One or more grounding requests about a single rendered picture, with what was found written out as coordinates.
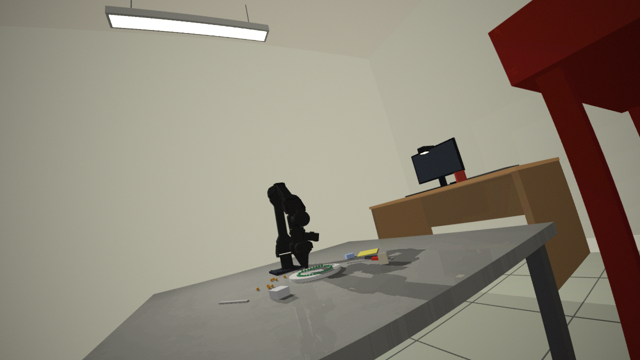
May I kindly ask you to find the cream cube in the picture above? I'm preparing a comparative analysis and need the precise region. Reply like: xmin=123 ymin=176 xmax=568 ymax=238
xmin=377 ymin=251 xmax=389 ymax=265

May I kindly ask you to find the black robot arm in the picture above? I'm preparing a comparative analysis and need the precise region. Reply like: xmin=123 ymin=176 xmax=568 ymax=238
xmin=267 ymin=182 xmax=319 ymax=270

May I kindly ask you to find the yellow flat rectangular board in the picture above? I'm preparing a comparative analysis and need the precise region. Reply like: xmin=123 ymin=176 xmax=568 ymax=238
xmin=357 ymin=248 xmax=378 ymax=257

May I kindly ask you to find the white round board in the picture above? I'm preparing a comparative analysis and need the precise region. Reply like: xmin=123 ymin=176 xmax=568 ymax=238
xmin=289 ymin=264 xmax=341 ymax=283

